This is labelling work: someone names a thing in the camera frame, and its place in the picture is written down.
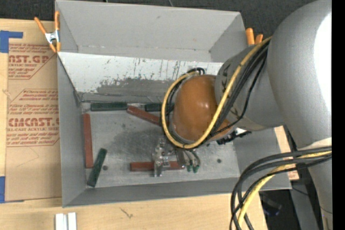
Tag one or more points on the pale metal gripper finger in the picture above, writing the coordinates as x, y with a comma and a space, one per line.
159, 168
161, 148

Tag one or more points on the red-brown flat block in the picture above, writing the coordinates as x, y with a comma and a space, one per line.
141, 166
143, 114
88, 140

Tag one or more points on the long dark green flat block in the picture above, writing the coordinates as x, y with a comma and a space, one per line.
107, 106

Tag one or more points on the grey metal bin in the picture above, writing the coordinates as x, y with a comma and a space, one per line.
140, 27

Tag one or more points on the brown cardboard board, red print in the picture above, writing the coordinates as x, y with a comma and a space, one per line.
32, 164

